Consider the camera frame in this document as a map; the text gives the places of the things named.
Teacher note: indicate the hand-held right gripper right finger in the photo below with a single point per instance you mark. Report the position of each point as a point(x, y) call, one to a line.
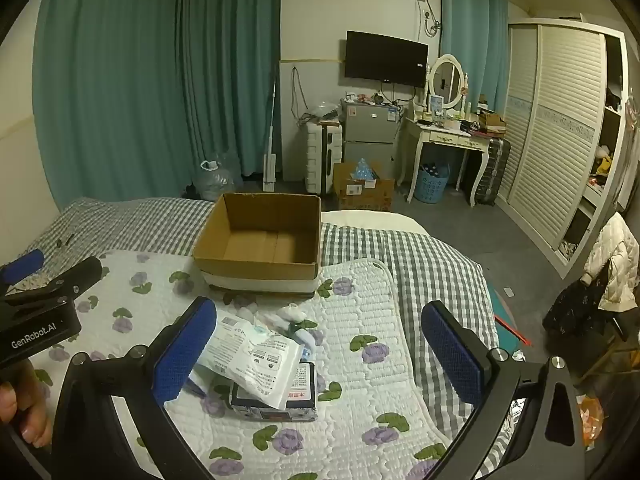
point(450, 355)

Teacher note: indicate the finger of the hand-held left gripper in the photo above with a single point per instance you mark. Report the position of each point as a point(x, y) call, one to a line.
point(75, 275)
point(22, 262)

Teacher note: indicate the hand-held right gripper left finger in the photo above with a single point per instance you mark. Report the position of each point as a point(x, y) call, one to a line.
point(185, 350)

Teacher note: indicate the white plastic packet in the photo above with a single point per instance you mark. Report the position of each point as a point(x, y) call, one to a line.
point(250, 360)

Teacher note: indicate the dark printed packet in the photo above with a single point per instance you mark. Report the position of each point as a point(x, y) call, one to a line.
point(300, 390)

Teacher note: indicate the person's left hand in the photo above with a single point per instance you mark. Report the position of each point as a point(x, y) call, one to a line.
point(25, 400)

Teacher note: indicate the small black clip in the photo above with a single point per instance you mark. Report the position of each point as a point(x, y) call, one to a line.
point(64, 241)

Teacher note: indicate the red stick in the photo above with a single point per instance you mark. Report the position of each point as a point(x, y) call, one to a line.
point(510, 329)

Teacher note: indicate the floral quilted mat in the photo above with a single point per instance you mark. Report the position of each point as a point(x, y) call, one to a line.
point(375, 310)

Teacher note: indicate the white sock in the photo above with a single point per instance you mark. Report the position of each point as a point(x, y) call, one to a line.
point(310, 337)
point(287, 316)

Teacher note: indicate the dark garment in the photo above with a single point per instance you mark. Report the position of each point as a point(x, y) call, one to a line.
point(575, 305)

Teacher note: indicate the white mattress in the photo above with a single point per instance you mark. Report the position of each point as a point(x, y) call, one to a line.
point(375, 220)

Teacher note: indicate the clear water jug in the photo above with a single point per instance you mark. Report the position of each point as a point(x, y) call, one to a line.
point(212, 182)

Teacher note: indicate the blue plastic basket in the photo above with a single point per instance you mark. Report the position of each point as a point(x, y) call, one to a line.
point(432, 187)

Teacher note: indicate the printed cardboard box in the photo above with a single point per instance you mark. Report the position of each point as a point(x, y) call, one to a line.
point(365, 197)

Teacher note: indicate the dark suitcase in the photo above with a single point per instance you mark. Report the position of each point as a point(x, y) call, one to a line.
point(492, 170)

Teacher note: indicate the teal curtain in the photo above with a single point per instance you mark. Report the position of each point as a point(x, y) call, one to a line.
point(235, 70)
point(115, 85)
point(472, 35)

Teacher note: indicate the white padded jacket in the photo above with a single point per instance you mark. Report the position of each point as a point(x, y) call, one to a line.
point(620, 260)

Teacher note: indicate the white dressing table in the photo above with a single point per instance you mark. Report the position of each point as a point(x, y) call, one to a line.
point(440, 137)

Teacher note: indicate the brown boxes stack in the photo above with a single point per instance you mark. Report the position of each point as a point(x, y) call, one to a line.
point(492, 122)

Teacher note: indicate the white suitcase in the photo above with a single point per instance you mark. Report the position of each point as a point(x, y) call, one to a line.
point(320, 155)

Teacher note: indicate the grey mini fridge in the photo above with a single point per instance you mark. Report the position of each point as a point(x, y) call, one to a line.
point(367, 130)

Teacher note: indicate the white louvred wardrobe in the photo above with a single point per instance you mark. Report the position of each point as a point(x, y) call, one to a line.
point(565, 135)

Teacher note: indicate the oval white mirror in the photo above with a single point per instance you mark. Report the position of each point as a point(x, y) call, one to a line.
point(446, 80)

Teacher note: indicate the black wall television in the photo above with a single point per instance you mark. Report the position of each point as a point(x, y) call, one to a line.
point(387, 57)

